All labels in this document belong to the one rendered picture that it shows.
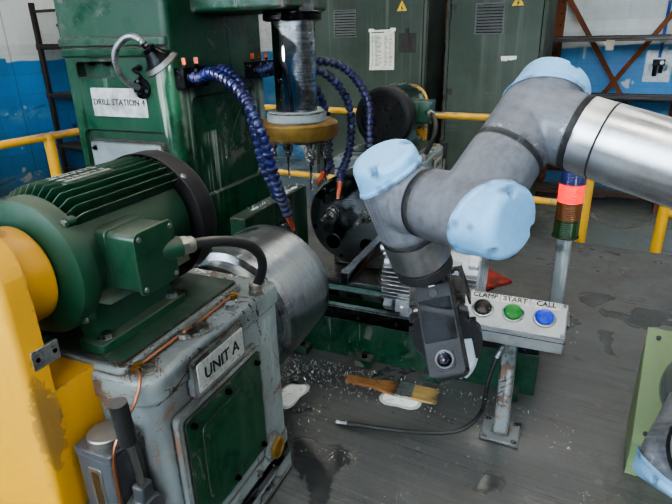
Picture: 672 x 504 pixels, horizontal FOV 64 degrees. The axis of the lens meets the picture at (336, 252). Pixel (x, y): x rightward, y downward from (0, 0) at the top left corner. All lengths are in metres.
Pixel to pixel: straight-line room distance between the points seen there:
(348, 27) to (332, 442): 3.96
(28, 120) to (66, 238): 6.27
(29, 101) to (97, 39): 5.62
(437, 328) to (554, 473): 0.48
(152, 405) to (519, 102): 0.50
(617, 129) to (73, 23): 1.09
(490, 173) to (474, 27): 3.80
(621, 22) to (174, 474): 5.77
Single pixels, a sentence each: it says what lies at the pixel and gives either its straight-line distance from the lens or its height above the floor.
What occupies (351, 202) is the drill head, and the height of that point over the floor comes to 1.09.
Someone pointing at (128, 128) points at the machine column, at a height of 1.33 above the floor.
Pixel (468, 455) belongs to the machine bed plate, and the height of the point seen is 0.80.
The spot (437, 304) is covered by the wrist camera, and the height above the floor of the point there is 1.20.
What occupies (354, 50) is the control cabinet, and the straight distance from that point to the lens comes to 4.67.
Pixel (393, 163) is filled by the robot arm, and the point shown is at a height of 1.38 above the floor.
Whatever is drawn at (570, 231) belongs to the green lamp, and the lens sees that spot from 1.43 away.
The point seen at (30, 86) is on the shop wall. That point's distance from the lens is 6.91.
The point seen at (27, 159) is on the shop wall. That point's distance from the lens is 6.88.
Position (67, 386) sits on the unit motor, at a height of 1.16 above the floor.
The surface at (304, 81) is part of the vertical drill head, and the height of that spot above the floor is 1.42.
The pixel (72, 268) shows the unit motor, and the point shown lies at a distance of 0.62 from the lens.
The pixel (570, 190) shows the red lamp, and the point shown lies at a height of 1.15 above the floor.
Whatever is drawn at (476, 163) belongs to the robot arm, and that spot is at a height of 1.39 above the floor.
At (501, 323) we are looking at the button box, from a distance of 0.95.
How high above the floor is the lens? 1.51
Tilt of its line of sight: 22 degrees down
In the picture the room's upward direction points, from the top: 1 degrees counter-clockwise
